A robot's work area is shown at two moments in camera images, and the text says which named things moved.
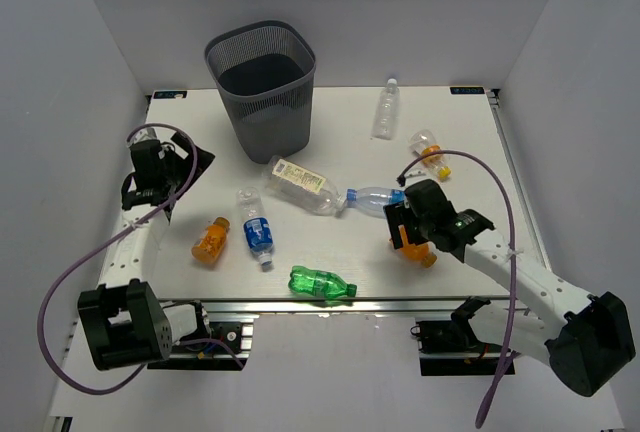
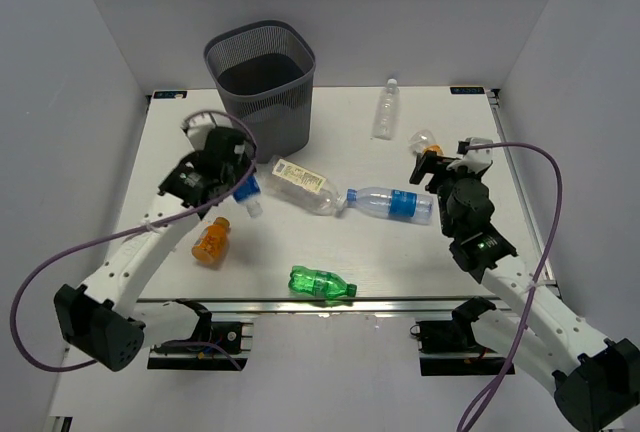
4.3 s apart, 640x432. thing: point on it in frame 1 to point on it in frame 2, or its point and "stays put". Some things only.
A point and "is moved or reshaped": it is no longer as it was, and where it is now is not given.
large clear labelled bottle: (302, 189) stays put
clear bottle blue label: (258, 227) is moved or reshaped
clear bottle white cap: (386, 117) stays put
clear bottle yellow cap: (424, 141) stays put
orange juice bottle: (210, 244) stays put
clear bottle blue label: (371, 200) stays put
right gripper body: (402, 214) to (455, 172)
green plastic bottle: (317, 283) stays put
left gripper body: (169, 175) to (238, 170)
